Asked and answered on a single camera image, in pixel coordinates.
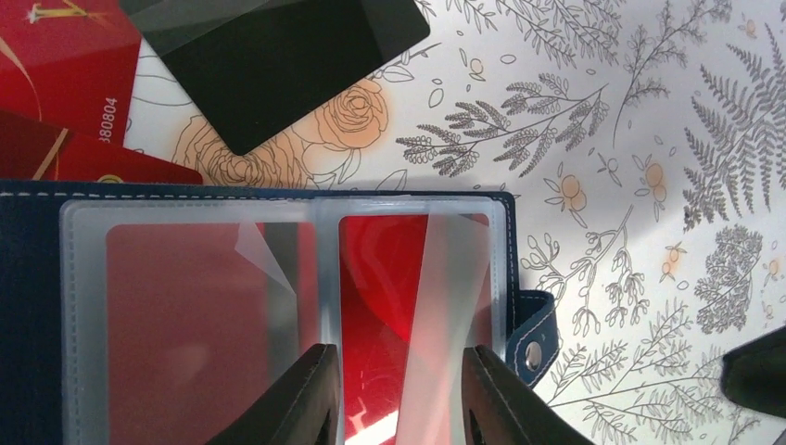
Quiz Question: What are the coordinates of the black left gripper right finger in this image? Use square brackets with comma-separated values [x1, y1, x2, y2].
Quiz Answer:
[462, 345, 591, 445]

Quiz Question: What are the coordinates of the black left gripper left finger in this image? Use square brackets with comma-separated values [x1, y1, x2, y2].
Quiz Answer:
[209, 344, 341, 445]

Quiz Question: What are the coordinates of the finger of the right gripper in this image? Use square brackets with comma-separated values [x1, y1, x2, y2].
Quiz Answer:
[720, 326, 785, 402]

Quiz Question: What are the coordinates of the dark blue card holder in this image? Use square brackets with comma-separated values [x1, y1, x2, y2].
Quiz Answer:
[1, 180, 559, 444]

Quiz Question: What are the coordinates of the black card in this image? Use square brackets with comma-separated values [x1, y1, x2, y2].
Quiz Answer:
[120, 0, 430, 155]

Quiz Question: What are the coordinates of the red VIP card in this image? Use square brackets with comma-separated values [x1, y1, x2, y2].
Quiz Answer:
[1, 110, 203, 184]

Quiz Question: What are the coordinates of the red card numbered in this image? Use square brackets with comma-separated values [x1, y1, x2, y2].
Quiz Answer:
[1, 0, 142, 145]

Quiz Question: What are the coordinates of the floral patterned table mat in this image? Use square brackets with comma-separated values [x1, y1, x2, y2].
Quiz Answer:
[125, 1, 785, 444]

